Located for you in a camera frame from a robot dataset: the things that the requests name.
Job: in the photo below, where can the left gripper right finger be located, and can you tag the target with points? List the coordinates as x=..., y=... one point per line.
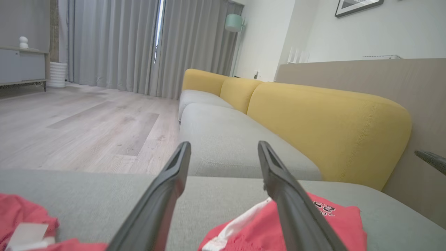
x=296, y=216

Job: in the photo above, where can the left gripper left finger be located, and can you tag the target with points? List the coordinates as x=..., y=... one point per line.
x=156, y=209

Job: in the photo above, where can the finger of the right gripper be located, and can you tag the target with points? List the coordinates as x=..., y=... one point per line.
x=435, y=161

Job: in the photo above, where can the red and white jersey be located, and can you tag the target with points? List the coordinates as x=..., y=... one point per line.
x=341, y=223

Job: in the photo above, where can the large grey sofa seat cushion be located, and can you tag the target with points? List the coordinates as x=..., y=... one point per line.
x=104, y=195

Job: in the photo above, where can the beige wooden partition panel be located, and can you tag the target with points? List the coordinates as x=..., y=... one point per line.
x=400, y=80

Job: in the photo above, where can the large yellow sofa backrest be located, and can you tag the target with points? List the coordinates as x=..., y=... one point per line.
x=331, y=132

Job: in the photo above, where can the white flat device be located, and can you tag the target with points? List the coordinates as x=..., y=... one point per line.
x=381, y=57

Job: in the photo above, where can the small yellow sofa backrest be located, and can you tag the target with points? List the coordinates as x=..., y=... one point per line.
x=238, y=92
x=202, y=80

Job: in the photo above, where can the white slatted rack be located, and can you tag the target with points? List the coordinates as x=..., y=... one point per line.
x=298, y=56

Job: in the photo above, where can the white ribbed cylinder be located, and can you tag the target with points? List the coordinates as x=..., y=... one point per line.
x=57, y=75

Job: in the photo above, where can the grey curtain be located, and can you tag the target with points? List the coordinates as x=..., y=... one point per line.
x=195, y=45
x=111, y=42

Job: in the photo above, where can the grey sideboard cabinet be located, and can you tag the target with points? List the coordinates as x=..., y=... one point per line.
x=21, y=66

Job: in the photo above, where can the floor lamp with green shade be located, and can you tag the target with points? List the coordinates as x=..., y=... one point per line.
x=233, y=22

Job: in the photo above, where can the white figurine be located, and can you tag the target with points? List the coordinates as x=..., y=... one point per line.
x=23, y=42

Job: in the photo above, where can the framed wall picture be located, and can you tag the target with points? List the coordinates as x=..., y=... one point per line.
x=352, y=4

